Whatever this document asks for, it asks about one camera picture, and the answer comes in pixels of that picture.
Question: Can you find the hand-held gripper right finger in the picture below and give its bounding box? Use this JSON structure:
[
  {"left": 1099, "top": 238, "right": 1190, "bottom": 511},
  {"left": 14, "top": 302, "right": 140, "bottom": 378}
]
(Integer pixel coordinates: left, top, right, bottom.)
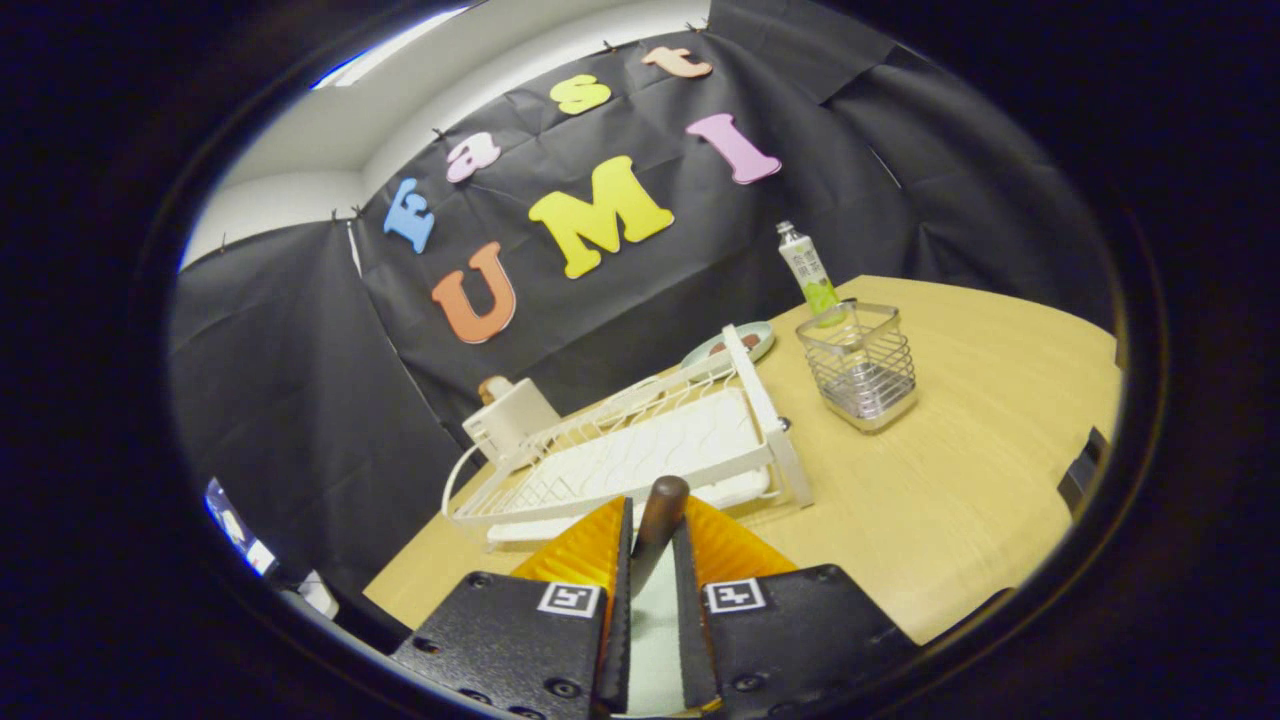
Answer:
[{"left": 670, "top": 495, "right": 919, "bottom": 713}]

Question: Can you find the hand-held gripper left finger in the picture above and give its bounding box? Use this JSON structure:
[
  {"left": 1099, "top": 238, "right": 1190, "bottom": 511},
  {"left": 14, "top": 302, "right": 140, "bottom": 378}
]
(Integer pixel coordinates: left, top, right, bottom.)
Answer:
[{"left": 390, "top": 495, "right": 635, "bottom": 716}]

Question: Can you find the pale green plate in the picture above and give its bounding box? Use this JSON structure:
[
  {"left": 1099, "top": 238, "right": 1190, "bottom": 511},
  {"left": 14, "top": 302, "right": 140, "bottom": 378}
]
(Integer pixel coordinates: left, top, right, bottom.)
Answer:
[{"left": 625, "top": 560, "right": 691, "bottom": 716}]

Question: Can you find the brown wooden-handled spoon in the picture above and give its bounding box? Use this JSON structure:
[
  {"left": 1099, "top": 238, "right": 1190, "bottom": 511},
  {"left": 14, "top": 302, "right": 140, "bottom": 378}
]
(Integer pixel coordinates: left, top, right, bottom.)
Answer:
[{"left": 628, "top": 476, "right": 691, "bottom": 601}]

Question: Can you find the white wire dish rack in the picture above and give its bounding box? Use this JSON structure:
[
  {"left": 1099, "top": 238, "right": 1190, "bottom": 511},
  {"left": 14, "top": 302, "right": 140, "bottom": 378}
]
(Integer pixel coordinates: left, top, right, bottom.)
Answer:
[{"left": 442, "top": 323, "right": 814, "bottom": 551}]

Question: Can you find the metal wire basket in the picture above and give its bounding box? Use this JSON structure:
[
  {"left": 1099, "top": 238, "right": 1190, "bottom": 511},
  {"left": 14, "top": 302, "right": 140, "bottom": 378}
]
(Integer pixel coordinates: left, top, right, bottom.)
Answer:
[{"left": 796, "top": 300, "right": 919, "bottom": 433}]

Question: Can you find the white toaster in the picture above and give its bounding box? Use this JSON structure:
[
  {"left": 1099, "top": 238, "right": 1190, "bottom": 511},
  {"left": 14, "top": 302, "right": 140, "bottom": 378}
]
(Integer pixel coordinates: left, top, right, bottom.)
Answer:
[{"left": 462, "top": 378, "right": 563, "bottom": 471}]

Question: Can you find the small pale saucer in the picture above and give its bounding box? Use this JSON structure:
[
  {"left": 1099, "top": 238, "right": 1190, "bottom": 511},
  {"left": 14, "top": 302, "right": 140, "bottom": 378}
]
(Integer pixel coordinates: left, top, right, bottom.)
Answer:
[{"left": 680, "top": 320, "right": 776, "bottom": 369}]

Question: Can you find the white object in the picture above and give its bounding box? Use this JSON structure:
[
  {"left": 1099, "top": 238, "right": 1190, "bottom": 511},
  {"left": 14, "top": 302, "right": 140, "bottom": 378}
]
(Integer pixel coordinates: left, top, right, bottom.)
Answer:
[{"left": 300, "top": 570, "right": 341, "bottom": 619}]

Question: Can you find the bright screen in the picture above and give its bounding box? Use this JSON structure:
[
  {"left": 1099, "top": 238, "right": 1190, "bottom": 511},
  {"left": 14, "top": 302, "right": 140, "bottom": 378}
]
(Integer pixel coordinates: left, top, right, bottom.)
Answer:
[{"left": 205, "top": 478, "right": 279, "bottom": 576}]

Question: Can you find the clear bottle with green label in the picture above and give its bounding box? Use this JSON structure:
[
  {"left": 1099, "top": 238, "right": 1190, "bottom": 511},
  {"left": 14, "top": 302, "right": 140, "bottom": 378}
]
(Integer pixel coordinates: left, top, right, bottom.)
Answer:
[{"left": 777, "top": 221, "right": 843, "bottom": 326}]

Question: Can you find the black chair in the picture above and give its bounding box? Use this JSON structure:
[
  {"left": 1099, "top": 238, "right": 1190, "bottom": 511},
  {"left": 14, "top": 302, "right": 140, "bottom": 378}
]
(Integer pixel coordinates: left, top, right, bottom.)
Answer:
[{"left": 1058, "top": 427, "right": 1111, "bottom": 516}]

